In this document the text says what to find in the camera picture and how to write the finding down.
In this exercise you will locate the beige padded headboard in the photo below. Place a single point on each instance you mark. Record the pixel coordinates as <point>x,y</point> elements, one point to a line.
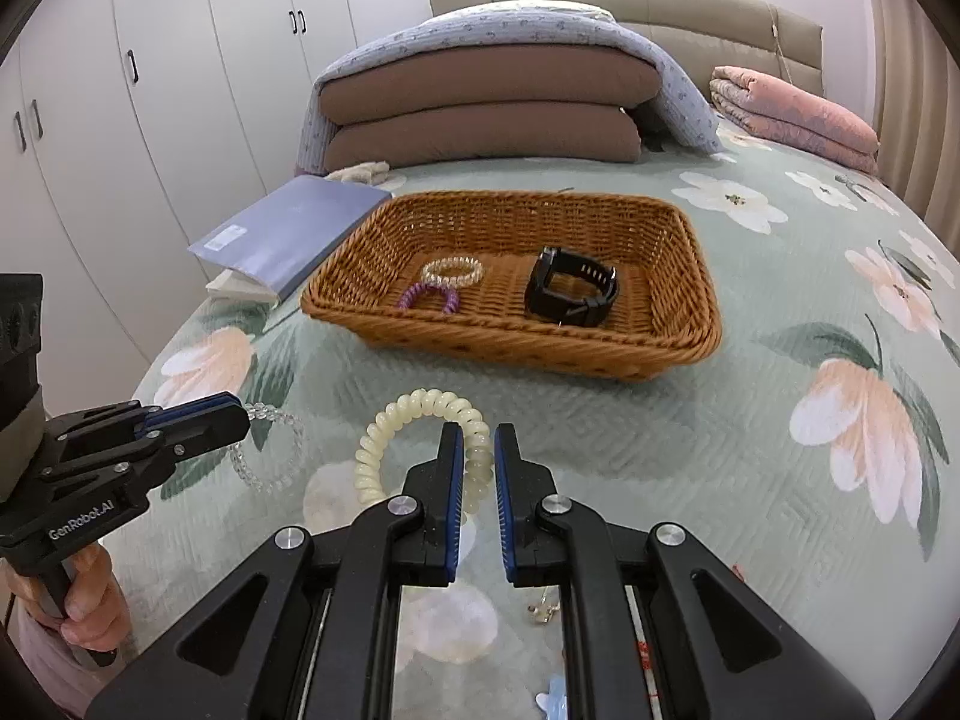
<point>675,15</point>

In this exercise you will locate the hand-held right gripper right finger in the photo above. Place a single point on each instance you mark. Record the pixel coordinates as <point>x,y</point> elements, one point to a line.
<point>504,499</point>

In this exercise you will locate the person's left hand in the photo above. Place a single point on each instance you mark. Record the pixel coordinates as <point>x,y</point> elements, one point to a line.
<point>94,592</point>

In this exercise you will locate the light blue hair clip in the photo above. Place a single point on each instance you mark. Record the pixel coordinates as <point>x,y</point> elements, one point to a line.
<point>551,694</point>

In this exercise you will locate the brown folded quilt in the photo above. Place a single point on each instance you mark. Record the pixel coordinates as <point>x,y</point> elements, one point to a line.
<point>480,101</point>

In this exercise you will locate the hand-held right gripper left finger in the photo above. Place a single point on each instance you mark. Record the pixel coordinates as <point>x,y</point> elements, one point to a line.
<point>452,495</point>

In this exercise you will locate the brown wicker basket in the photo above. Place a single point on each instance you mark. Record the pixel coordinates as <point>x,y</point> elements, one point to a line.
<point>487,356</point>

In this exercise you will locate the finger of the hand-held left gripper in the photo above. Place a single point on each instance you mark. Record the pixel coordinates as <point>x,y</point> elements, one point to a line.
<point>202,435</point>
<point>187,406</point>

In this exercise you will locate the person's left forearm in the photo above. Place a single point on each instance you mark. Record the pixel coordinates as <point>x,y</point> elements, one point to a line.
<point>45,667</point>

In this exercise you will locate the beige curtain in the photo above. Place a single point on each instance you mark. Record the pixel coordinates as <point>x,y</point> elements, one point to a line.
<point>911,90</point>

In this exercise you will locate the white pillow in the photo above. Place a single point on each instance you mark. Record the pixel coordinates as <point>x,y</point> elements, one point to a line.
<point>525,11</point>

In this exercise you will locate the small gold charm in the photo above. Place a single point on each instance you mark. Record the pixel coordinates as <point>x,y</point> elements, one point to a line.
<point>541,609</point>

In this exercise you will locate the pink folded quilt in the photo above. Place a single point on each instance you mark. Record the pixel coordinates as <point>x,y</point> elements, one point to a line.
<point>787,116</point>

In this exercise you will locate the cream fluffy cloth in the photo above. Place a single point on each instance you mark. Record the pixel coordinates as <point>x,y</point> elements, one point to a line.
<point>367,172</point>

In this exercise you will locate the blue folder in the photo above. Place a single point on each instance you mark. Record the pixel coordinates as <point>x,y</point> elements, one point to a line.
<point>292,232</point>

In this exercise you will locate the white book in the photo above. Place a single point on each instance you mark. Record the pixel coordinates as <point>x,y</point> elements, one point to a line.
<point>232,286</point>

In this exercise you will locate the white wardrobe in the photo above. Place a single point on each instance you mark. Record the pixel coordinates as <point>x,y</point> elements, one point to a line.
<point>187,90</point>

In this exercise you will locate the black wrist watch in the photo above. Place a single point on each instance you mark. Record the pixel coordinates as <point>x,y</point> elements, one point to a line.
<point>547,300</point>

